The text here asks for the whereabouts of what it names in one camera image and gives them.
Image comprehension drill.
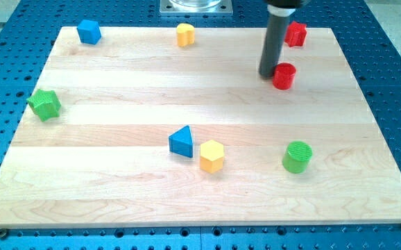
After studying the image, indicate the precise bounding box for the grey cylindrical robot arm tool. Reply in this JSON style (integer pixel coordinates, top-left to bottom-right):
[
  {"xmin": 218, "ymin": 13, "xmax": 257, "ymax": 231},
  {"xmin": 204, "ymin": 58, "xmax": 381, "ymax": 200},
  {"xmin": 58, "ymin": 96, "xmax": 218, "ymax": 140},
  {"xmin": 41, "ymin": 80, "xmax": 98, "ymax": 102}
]
[{"xmin": 259, "ymin": 0, "xmax": 311, "ymax": 78}]

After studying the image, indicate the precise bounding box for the blue triangle block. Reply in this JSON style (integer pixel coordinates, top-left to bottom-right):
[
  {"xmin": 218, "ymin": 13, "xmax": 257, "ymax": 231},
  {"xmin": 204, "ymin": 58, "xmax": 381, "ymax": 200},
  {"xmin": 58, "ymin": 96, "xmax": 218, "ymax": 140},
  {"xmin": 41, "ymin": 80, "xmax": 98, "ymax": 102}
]
[{"xmin": 169, "ymin": 125, "xmax": 194, "ymax": 158}]

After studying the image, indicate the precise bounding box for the yellow hexagon block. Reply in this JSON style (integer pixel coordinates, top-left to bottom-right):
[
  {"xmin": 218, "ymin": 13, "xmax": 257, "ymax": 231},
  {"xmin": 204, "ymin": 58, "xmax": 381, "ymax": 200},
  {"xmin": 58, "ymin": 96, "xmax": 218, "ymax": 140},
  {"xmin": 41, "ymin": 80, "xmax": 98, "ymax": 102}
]
[{"xmin": 200, "ymin": 140, "xmax": 225, "ymax": 174}]

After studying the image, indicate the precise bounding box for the wooden board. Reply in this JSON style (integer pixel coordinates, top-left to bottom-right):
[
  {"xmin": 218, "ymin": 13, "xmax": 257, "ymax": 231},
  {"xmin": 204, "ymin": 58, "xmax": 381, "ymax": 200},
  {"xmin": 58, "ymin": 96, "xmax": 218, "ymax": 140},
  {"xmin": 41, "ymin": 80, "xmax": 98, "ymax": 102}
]
[{"xmin": 0, "ymin": 26, "xmax": 401, "ymax": 228}]

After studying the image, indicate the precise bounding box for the yellow heart block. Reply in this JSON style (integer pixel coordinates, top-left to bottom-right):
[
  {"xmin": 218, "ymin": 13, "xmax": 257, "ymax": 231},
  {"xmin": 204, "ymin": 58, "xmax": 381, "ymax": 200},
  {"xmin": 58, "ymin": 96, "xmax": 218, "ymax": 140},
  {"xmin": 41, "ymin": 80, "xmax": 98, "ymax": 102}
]
[{"xmin": 176, "ymin": 23, "xmax": 195, "ymax": 47}]

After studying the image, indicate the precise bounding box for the red cylinder block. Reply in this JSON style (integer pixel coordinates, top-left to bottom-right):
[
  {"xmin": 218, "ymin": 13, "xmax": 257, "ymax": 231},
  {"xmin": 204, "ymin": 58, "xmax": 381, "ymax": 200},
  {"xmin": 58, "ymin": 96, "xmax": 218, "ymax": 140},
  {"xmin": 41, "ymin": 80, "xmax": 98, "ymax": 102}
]
[{"xmin": 273, "ymin": 62, "xmax": 296, "ymax": 90}]

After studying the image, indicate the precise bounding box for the green cylinder block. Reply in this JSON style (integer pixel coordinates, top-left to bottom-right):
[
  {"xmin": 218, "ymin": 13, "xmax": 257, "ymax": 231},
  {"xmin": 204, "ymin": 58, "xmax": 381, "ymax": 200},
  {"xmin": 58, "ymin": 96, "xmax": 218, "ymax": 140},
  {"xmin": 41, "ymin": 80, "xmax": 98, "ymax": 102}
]
[{"xmin": 282, "ymin": 141, "xmax": 313, "ymax": 174}]

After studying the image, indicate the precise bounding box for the red star block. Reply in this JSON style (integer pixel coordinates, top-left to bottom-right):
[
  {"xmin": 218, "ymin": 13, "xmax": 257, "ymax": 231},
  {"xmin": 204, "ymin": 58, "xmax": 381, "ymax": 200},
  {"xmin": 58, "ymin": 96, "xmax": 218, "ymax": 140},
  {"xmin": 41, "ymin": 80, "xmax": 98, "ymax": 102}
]
[{"xmin": 284, "ymin": 21, "xmax": 307, "ymax": 47}]

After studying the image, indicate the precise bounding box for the blue cube block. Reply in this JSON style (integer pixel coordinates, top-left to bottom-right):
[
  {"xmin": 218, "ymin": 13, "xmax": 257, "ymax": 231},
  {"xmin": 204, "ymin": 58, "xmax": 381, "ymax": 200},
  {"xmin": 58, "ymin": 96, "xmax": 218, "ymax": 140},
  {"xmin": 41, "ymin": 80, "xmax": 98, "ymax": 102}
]
[{"xmin": 77, "ymin": 19, "xmax": 101, "ymax": 45}]

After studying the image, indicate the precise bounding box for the green star block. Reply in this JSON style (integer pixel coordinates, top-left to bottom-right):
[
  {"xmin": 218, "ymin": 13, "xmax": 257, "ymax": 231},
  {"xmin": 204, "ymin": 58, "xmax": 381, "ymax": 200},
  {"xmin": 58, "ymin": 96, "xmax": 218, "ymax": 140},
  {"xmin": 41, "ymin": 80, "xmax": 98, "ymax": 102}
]
[{"xmin": 27, "ymin": 89, "xmax": 61, "ymax": 122}]

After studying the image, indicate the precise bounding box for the blue perforated metal table plate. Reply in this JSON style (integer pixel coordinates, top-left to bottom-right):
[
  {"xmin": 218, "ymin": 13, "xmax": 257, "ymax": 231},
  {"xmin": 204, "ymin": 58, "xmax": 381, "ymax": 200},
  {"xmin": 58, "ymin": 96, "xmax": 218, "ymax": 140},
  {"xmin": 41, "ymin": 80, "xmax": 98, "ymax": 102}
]
[{"xmin": 0, "ymin": 1, "xmax": 401, "ymax": 249}]

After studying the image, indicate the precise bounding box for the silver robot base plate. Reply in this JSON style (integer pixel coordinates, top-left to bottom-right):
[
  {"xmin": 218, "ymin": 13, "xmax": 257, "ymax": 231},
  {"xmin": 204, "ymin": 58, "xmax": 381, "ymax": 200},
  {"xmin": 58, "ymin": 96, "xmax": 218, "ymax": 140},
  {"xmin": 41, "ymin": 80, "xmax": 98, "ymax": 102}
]
[{"xmin": 157, "ymin": 0, "xmax": 233, "ymax": 16}]

